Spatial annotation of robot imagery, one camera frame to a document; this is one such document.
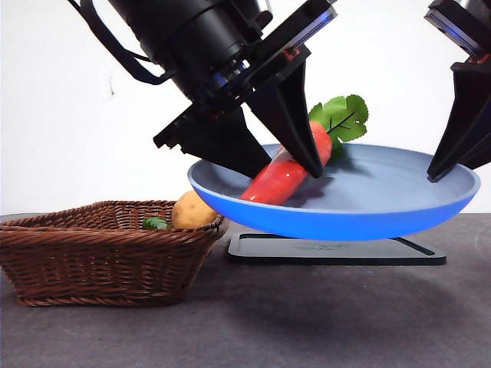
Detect orange carrot with green leaves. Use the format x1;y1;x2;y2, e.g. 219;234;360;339
239;94;370;206

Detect blue round plate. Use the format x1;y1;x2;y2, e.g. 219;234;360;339
186;143;482;242

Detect yellow-brown potato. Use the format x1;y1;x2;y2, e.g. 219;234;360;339
171;190;219;230

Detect green pepper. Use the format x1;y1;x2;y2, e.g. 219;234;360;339
142;216;172;231

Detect dark green cutting board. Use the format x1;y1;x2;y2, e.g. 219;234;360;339
227;232;448;267

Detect brown wicker basket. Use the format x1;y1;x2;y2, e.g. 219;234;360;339
0;199;230;307

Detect dark blue cable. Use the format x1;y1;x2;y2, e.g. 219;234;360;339
68;0;176;86

